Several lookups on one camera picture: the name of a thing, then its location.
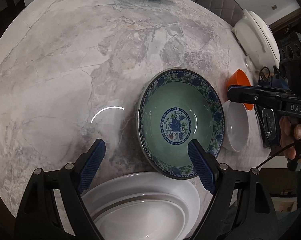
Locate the orange plastic bowl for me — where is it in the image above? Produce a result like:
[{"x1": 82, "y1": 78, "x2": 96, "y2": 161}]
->
[{"x1": 226, "y1": 69, "x2": 255, "y2": 111}]

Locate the large white plate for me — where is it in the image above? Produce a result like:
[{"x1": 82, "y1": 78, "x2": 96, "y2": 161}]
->
[{"x1": 82, "y1": 172, "x2": 201, "y2": 239}]

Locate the small white bowl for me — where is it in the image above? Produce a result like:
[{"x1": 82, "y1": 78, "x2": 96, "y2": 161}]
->
[{"x1": 223, "y1": 100, "x2": 249, "y2": 152}]

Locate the green blue patterned bowl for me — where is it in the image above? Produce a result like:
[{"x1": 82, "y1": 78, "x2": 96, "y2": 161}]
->
[{"x1": 136, "y1": 68, "x2": 225, "y2": 180}]

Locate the small white plate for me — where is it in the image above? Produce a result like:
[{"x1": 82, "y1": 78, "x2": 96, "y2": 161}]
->
[{"x1": 92, "y1": 193, "x2": 189, "y2": 239}]

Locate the right hand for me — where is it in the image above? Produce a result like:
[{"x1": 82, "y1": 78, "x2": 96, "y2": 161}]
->
[{"x1": 279, "y1": 116, "x2": 301, "y2": 160}]

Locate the white rice cooker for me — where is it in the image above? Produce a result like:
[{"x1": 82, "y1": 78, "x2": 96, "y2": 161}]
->
[{"x1": 232, "y1": 10, "x2": 280, "y2": 72}]

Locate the grey quilted chair back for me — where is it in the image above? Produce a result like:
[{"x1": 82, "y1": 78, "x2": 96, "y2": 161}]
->
[{"x1": 196, "y1": 0, "x2": 244, "y2": 27}]

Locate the black power cable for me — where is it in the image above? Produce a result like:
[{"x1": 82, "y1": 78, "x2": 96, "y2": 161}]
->
[{"x1": 255, "y1": 127, "x2": 301, "y2": 169}]

